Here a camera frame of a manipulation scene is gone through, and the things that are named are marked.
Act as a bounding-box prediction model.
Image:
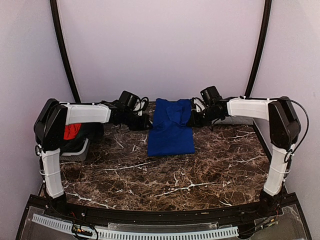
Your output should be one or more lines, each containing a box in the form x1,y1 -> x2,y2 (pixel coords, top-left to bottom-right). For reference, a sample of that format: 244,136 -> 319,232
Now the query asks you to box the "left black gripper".
123,110 -> 153,131

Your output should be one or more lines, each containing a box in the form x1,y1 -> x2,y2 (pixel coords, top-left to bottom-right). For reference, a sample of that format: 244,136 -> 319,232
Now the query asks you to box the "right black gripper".
187,106 -> 221,128

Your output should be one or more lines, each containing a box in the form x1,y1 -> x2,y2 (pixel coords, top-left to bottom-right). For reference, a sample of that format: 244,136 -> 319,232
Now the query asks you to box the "grey button shirt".
217,116 -> 254,125

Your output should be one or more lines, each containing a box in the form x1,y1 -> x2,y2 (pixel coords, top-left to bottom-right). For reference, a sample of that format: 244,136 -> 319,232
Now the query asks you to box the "blue printed t-shirt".
147,98 -> 195,157

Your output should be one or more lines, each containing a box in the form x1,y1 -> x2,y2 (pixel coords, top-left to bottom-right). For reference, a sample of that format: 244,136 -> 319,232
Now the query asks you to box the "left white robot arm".
33,90 -> 153,199

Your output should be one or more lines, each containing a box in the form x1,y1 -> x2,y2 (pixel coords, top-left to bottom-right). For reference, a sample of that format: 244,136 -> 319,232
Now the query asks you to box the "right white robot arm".
187,86 -> 308,197

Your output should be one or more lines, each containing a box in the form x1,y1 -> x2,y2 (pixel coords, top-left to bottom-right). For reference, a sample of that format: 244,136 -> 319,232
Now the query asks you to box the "grey laundry basket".
60,138 -> 90,162

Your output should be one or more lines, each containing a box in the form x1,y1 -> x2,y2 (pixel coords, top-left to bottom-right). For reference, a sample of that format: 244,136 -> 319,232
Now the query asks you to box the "black garment in basket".
60,122 -> 104,154

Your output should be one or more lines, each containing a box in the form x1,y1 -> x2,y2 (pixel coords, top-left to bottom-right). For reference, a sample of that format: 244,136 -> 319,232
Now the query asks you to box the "orange red garment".
63,123 -> 82,141

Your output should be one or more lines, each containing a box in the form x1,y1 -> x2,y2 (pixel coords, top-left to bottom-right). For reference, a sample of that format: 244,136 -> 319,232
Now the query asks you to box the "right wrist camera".
190,97 -> 207,113

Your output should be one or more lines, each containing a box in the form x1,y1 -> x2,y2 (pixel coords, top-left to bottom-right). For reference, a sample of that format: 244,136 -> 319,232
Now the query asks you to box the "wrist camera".
133,96 -> 149,116
190,97 -> 207,113

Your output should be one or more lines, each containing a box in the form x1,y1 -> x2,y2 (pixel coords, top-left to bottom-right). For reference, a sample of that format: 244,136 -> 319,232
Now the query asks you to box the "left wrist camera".
133,96 -> 149,116

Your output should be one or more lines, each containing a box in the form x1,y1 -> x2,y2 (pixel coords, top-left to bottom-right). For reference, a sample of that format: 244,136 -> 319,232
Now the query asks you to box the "white slotted cable duct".
31,214 -> 239,240

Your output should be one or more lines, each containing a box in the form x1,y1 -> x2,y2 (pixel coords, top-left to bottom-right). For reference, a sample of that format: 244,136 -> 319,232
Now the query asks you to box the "black curved front rail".
27,192 -> 298,228

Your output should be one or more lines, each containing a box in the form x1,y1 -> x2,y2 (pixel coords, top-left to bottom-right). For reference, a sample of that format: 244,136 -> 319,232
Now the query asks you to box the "right black frame post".
244,0 -> 272,97

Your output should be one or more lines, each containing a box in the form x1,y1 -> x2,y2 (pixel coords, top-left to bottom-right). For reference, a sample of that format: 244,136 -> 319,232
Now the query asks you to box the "black frame post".
49,0 -> 81,103
244,0 -> 272,97

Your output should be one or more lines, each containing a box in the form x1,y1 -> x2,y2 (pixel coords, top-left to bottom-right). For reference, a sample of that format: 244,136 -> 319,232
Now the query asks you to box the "left black frame post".
49,0 -> 81,103

